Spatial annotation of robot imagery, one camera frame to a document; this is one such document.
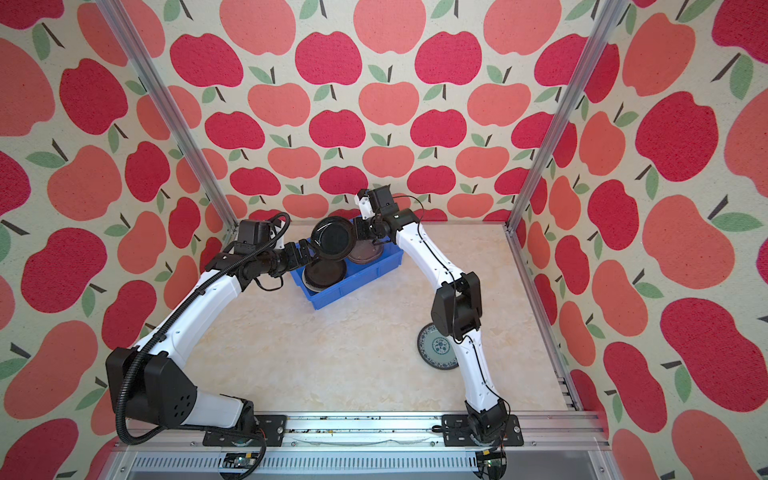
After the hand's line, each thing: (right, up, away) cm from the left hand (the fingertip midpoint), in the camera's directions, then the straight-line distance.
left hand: (312, 256), depth 82 cm
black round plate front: (-1, -6, +19) cm, 20 cm away
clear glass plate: (+13, +1, +27) cm, 30 cm away
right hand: (+12, +9, +9) cm, 18 cm away
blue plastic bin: (+11, -7, +13) cm, 18 cm away
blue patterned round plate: (+36, -28, +6) cm, 46 cm away
